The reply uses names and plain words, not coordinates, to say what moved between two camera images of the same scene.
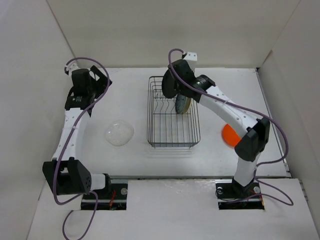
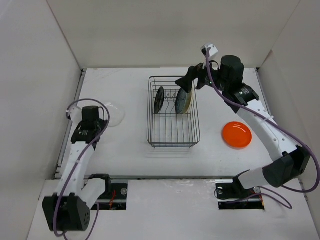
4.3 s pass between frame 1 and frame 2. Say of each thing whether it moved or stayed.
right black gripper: moved
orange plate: stayed
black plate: moved
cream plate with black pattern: stayed
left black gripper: moved
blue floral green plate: stayed
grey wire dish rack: stayed
